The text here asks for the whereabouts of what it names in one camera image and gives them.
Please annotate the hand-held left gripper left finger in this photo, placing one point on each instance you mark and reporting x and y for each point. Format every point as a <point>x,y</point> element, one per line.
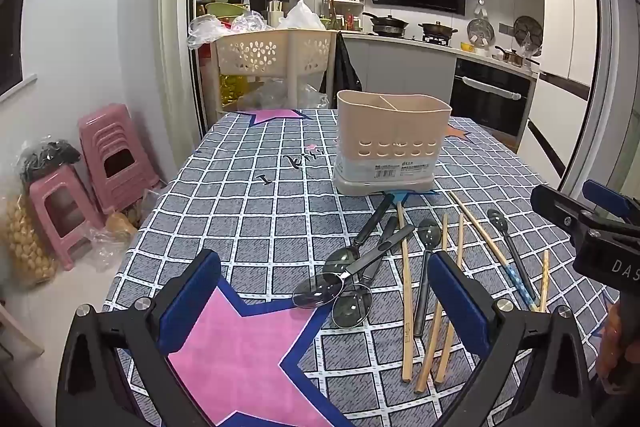
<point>192,292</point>

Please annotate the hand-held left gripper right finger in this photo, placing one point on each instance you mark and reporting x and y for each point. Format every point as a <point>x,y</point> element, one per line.
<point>460,302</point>

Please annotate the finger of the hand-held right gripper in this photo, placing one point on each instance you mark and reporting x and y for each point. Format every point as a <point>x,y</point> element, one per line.
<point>605,199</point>
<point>555,207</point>

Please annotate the plain wooden chopstick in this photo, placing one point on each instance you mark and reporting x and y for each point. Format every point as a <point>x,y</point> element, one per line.
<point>444,234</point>
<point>544,277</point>
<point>460,237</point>
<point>406,287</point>

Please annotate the black plastic spoon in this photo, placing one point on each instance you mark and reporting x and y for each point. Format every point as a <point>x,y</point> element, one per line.
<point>351,307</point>
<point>316,292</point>
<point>429,234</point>
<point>367,227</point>
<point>517,264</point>

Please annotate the blue patterned wooden chopstick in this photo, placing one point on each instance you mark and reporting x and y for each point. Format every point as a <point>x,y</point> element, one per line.
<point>480,232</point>

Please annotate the beige plastic utensil holder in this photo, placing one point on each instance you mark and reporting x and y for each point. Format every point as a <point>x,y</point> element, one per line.
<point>390,132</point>

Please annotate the person's right hand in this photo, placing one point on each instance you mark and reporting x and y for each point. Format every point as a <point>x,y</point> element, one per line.
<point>609,337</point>

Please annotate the crumpled clear plastic bag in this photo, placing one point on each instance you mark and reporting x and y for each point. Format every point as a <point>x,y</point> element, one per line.
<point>115,227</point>

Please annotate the grey checked star tablecloth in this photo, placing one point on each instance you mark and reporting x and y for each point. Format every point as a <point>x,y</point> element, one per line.
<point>250,207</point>

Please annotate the black built-in oven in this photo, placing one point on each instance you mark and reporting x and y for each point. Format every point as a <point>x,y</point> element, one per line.
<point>490,102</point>

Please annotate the small metal pot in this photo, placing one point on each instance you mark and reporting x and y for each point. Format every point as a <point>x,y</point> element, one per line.
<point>510,56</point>

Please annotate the white refrigerator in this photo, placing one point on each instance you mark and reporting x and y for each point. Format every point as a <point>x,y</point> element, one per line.
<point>565,32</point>

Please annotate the low pink plastic stool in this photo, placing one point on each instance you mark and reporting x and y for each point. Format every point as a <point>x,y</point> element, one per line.
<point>50,194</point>

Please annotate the bag of yellow round items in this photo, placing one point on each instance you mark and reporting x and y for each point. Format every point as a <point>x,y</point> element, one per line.
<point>25,242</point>

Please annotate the tall stack of pink stools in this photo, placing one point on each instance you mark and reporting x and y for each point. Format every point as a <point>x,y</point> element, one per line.
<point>110,132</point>

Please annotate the small yellow bowl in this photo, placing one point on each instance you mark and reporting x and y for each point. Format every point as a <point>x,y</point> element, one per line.
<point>467,47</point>

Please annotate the round metal strainer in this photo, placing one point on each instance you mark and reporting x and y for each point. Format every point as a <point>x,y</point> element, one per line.
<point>481,31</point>

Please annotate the clear bag with dark contents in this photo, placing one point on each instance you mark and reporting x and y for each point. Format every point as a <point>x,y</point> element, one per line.
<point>50,154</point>

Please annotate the grey kitchen counter cabinet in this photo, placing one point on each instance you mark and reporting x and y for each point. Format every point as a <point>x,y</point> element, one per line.
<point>400,67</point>

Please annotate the dark wok with lid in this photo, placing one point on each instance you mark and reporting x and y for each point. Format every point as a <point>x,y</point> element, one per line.
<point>437,29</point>

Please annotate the beige perforated basket trolley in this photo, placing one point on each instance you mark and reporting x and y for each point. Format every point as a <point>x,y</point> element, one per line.
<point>250,52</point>

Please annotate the black hanging bag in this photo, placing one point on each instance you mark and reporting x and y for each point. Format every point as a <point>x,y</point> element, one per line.
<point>345,77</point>

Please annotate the black wok with lid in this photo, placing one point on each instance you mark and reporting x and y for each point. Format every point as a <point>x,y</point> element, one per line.
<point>385,24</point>

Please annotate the clear plastic bags heap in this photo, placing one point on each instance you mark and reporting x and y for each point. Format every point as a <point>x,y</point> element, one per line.
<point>225,29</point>

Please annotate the green plastic basin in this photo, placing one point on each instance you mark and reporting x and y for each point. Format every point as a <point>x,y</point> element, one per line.
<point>225,9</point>

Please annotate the white countertop cutlery holder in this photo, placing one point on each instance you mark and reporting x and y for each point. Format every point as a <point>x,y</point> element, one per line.
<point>276,17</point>

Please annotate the spice rack with bottles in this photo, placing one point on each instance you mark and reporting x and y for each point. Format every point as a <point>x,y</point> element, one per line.
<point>342,12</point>

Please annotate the whitish plastic bag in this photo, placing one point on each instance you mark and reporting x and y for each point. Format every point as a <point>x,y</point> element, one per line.
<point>300,17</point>

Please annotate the dark window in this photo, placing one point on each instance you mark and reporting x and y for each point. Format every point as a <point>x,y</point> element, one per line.
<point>12,32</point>

